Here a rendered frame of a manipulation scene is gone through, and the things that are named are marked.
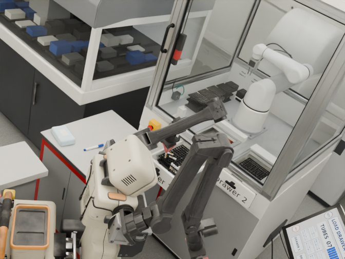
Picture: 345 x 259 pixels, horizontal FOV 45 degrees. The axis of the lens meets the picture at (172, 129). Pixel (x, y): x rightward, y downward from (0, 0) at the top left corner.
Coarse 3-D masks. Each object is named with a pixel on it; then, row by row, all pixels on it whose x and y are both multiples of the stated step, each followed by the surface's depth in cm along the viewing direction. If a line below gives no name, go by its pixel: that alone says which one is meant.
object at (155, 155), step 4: (176, 144) 260; (180, 144) 265; (184, 144) 264; (188, 144) 263; (172, 148) 260; (188, 148) 263; (156, 152) 248; (160, 152) 250; (164, 152) 254; (152, 156) 246; (156, 156) 249; (156, 160) 251; (204, 164) 258; (200, 168) 247; (200, 172) 248; (196, 176) 247
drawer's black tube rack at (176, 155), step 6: (174, 150) 253; (180, 150) 255; (186, 150) 257; (168, 156) 247; (174, 156) 249; (180, 156) 250; (162, 162) 246; (174, 162) 243; (180, 162) 245; (168, 168) 242; (174, 174) 241
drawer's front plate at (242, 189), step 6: (222, 174) 246; (228, 174) 244; (222, 180) 247; (228, 180) 244; (234, 180) 242; (222, 186) 249; (228, 186) 246; (240, 186) 240; (228, 192) 247; (240, 192) 241; (246, 192) 238; (252, 192) 237; (240, 198) 242; (246, 198) 239; (252, 198) 237; (246, 204) 240
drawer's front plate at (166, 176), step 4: (156, 164) 234; (160, 164) 234; (160, 168) 232; (164, 168) 232; (160, 172) 233; (164, 172) 231; (168, 172) 230; (160, 176) 234; (164, 176) 232; (168, 176) 230; (172, 176) 228; (160, 180) 235; (164, 180) 233; (168, 180) 231; (160, 184) 236; (164, 184) 234; (168, 184) 231; (164, 188) 234
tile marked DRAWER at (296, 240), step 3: (291, 237) 206; (294, 237) 205; (297, 237) 204; (300, 237) 203; (294, 240) 204; (297, 240) 203; (300, 240) 202; (294, 243) 203; (297, 243) 202; (300, 243) 201; (294, 246) 202; (297, 246) 201; (300, 246) 200; (294, 249) 200; (297, 249) 199; (300, 249) 198; (303, 249) 197
